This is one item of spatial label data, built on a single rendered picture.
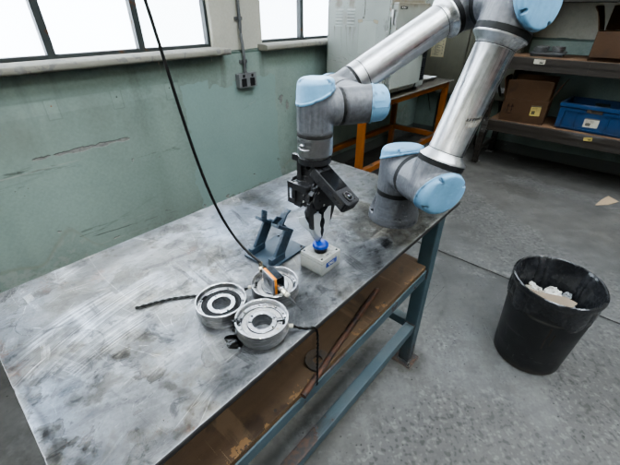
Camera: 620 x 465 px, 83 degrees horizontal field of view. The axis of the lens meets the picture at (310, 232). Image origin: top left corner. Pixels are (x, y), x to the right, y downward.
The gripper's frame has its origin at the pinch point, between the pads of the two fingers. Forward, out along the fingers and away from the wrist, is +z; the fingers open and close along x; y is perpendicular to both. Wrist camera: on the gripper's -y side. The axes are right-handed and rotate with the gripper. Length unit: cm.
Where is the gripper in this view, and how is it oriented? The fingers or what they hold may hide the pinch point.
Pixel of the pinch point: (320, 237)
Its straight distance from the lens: 84.4
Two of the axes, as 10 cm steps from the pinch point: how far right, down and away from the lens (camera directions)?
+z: 0.0, 8.4, 5.4
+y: -7.5, -3.6, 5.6
